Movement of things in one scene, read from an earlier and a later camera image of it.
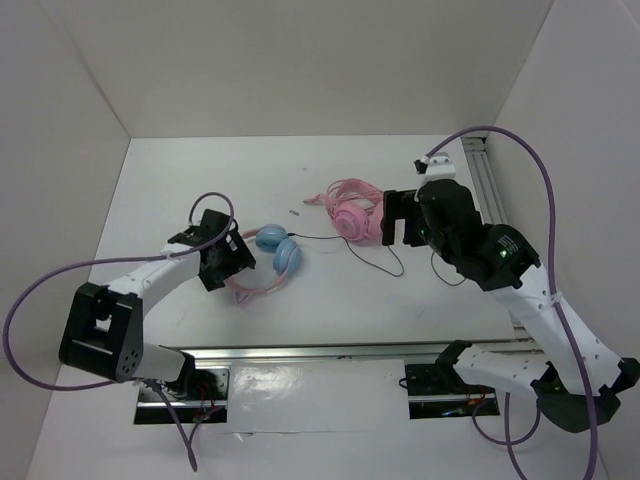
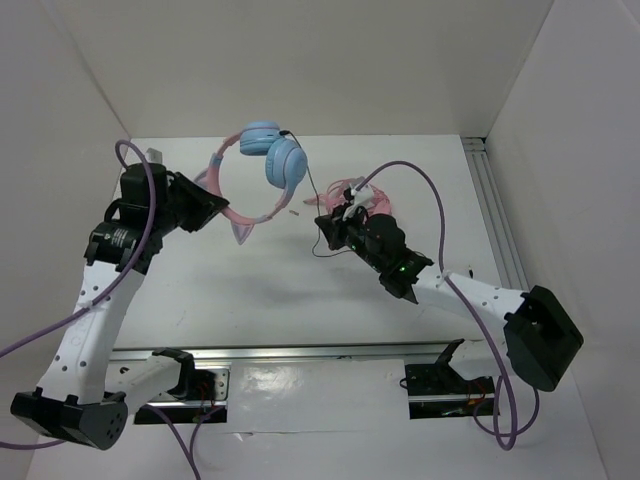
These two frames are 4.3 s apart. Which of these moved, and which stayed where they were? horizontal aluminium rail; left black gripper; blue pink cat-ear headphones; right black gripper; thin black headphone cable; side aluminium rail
Moved: left black gripper; right black gripper; thin black headphone cable; blue pink cat-ear headphones
Stayed: side aluminium rail; horizontal aluminium rail
